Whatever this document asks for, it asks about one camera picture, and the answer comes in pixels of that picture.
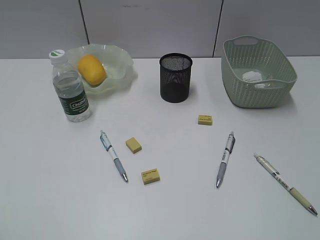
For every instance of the blue and white pen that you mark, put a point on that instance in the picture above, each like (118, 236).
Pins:
(110, 149)

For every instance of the yellow eraser front label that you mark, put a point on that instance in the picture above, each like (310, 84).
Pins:
(150, 176)

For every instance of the plain yellow eraser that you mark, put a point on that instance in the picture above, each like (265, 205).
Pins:
(133, 145)

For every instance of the pale green wavy plate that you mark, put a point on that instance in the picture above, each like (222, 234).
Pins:
(117, 63)

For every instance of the black mesh pen holder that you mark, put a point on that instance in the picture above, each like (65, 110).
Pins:
(175, 77)

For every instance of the green woven plastic basket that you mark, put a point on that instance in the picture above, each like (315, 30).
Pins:
(249, 53)

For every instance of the yellow mango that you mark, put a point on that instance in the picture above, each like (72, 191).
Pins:
(92, 70)

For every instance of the grey and white pen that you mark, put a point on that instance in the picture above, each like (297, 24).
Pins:
(225, 158)

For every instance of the beige grip pen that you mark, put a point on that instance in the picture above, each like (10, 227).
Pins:
(293, 191)

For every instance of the white waste paper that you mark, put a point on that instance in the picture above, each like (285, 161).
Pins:
(257, 77)

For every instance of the yellow eraser near basket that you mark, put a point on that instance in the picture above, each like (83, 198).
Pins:
(205, 120)

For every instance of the clear water bottle green label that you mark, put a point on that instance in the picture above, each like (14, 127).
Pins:
(69, 87)

